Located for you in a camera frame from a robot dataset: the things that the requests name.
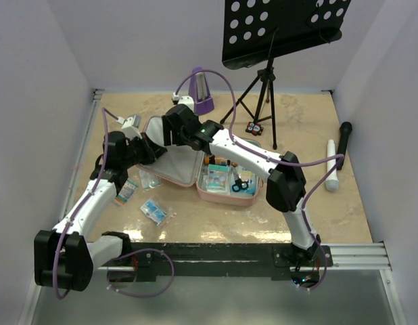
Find purple metronome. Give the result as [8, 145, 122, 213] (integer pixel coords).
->
[188, 67, 214, 115]

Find black music stand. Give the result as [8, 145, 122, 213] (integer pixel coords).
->
[219, 0, 352, 150]

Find blue cotton swab packet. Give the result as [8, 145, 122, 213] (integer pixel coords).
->
[231, 165, 257, 196]

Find black handled scissors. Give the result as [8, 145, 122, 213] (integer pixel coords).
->
[231, 167, 249, 193]

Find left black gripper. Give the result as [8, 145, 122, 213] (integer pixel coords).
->
[121, 132, 167, 169]

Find blue alcohol pad bag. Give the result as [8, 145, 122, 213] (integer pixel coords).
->
[140, 197, 177, 227]

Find teal white box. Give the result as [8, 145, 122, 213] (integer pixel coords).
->
[206, 164, 229, 194]

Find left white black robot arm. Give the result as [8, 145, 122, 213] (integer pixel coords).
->
[34, 131, 167, 293]

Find orange teal bandage packet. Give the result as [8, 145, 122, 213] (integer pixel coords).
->
[114, 178, 139, 206]

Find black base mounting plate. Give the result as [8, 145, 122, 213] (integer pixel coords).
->
[103, 242, 333, 285]

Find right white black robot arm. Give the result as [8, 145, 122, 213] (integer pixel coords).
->
[162, 104, 320, 266]

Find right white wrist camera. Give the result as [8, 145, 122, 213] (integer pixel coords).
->
[172, 93, 195, 111]

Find aluminium left rail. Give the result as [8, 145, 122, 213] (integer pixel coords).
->
[57, 88, 105, 222]

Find small red black tuner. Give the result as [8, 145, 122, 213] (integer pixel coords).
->
[246, 122, 264, 136]

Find aluminium front rail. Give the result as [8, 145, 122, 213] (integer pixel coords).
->
[34, 242, 393, 271]

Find teal topped zip bag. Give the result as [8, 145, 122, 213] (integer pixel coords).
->
[139, 169, 161, 189]

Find aluminium rail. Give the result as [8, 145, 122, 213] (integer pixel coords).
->
[57, 88, 105, 222]
[34, 242, 393, 271]

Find pink medicine kit case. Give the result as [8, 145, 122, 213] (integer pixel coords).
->
[135, 114, 264, 207]

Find black microphone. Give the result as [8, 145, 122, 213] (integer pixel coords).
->
[337, 121, 352, 171]

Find brown medicine bottle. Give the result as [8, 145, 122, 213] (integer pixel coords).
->
[204, 155, 231, 166]

